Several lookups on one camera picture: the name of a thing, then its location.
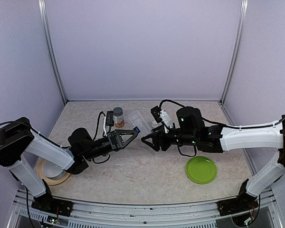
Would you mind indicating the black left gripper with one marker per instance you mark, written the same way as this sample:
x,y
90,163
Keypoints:
x,y
116,141

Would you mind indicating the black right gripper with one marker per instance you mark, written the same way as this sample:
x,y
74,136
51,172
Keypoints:
x,y
157,137

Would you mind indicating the clear plastic pill organizer box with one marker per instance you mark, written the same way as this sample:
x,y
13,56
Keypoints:
x,y
139,123

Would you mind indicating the small white pill bottle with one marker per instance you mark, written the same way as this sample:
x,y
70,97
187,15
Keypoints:
x,y
154,124

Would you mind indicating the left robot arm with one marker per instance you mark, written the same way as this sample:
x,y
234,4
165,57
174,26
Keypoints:
x,y
18,137

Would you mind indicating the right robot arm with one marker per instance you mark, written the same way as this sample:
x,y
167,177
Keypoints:
x,y
219,138

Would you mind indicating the green plate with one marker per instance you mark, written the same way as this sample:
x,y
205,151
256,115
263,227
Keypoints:
x,y
201,170

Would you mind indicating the white bowl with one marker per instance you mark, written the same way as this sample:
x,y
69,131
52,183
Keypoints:
x,y
52,171

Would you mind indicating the beige plate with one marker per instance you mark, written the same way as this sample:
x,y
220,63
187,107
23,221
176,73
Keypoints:
x,y
38,169

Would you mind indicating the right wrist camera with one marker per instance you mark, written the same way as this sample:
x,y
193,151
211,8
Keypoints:
x,y
162,118

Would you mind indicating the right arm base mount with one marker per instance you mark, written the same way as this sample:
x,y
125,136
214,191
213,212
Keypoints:
x,y
240,203

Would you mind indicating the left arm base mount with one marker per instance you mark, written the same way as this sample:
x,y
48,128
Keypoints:
x,y
48,203

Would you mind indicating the front aluminium rail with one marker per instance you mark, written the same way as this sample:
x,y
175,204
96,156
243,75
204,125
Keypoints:
x,y
87,214

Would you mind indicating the left aluminium frame post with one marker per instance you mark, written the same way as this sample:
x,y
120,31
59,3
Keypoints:
x,y
50,49

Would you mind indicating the aluminium frame post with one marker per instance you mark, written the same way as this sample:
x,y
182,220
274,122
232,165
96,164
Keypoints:
x,y
50,49
236,51

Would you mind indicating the right aluminium frame post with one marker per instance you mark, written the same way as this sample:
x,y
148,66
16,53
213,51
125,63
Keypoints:
x,y
236,51

